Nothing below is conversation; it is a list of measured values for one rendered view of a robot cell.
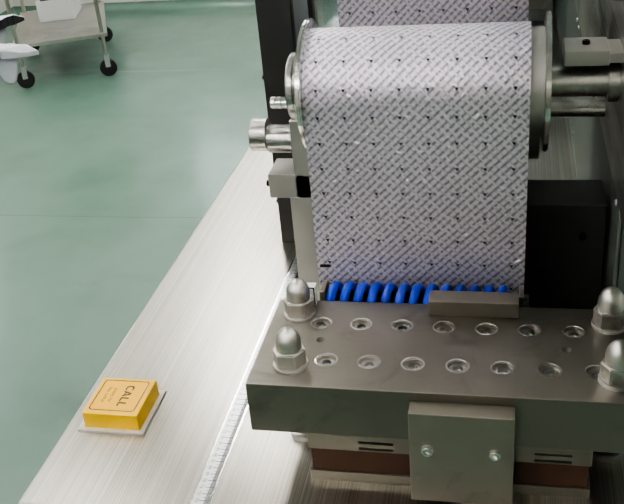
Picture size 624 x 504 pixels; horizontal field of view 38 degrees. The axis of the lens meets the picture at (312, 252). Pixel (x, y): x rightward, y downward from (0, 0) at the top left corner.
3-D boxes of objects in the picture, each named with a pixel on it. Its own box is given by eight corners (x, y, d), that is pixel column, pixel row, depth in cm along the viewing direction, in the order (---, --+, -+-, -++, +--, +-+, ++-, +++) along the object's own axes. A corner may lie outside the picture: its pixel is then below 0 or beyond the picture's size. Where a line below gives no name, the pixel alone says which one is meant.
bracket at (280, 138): (291, 317, 125) (267, 106, 111) (337, 318, 124) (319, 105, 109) (283, 337, 121) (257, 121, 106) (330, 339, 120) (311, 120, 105)
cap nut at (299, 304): (287, 304, 103) (283, 270, 101) (319, 305, 103) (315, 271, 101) (280, 322, 100) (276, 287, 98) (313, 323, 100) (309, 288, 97)
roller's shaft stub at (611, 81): (548, 94, 99) (549, 55, 97) (615, 93, 98) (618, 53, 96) (549, 108, 96) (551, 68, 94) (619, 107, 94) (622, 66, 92)
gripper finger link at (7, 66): (45, 80, 139) (-10, 76, 141) (37, 43, 136) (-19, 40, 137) (35, 89, 137) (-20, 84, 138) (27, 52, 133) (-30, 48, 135)
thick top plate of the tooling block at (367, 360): (285, 341, 108) (279, 298, 105) (641, 356, 99) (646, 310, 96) (251, 430, 94) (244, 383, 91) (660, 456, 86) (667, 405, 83)
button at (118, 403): (107, 391, 114) (103, 376, 112) (160, 394, 112) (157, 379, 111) (84, 428, 108) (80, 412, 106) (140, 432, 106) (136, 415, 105)
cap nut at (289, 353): (277, 353, 95) (272, 317, 93) (311, 355, 94) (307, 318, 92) (269, 374, 92) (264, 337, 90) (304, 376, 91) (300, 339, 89)
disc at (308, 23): (326, 123, 112) (316, 3, 105) (330, 123, 112) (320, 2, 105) (301, 173, 99) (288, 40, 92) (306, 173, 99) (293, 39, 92)
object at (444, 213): (320, 288, 108) (307, 143, 99) (523, 294, 103) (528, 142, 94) (319, 290, 108) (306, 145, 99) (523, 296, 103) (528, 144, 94)
